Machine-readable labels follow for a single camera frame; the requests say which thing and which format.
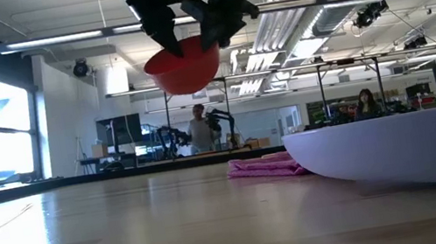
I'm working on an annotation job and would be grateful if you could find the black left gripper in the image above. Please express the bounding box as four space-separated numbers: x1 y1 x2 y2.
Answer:
115 0 186 67

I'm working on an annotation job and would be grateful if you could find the red plastic bowl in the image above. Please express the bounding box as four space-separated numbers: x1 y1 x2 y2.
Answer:
139 31 227 101

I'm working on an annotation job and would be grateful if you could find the pink cloth napkin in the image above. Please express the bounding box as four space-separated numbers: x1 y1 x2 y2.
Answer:
224 146 312 188

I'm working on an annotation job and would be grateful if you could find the lavender plate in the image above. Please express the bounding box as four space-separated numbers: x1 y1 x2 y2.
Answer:
280 107 436 217

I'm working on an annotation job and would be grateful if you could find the black round ceiling fixture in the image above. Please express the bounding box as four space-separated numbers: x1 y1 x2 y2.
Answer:
70 57 91 80

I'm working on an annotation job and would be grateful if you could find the person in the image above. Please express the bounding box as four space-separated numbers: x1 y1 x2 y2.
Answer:
348 86 385 122
182 101 220 156

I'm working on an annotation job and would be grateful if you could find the long ceiling light bar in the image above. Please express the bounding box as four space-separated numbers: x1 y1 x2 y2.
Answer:
0 0 362 61

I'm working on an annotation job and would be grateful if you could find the cardboard box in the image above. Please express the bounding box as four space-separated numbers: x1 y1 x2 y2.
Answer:
90 141 110 160
243 135 271 152

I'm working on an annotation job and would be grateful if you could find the small dark computer monitor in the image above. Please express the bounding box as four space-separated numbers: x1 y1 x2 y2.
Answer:
404 81 432 99

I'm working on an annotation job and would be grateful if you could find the black workstation frame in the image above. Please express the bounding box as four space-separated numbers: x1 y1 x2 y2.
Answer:
314 52 390 127
160 74 239 161

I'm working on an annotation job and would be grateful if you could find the black hanging camera rig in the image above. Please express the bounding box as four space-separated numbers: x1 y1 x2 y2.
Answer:
401 35 430 51
350 0 392 31

